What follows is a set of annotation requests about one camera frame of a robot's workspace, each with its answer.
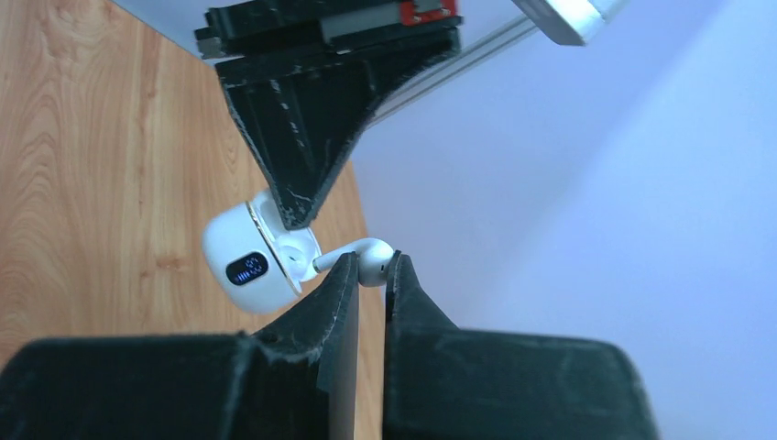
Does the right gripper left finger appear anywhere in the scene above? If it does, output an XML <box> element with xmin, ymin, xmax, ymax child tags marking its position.
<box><xmin>1</xmin><ymin>253</ymin><xmax>359</xmax><ymax>439</ymax></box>

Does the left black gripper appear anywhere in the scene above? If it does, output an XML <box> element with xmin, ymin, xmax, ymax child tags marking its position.
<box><xmin>193</xmin><ymin>1</ymin><xmax>462</xmax><ymax>230</ymax></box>

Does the white earbud charging case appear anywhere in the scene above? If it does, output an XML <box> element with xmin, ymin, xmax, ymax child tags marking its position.
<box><xmin>202</xmin><ymin>190</ymin><xmax>323</xmax><ymax>314</ymax></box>

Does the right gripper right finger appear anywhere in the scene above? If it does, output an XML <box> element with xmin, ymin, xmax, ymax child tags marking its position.
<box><xmin>382</xmin><ymin>252</ymin><xmax>660</xmax><ymax>439</ymax></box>

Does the white earbud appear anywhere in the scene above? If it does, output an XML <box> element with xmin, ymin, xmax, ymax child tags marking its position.
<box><xmin>312</xmin><ymin>237</ymin><xmax>395</xmax><ymax>288</ymax></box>

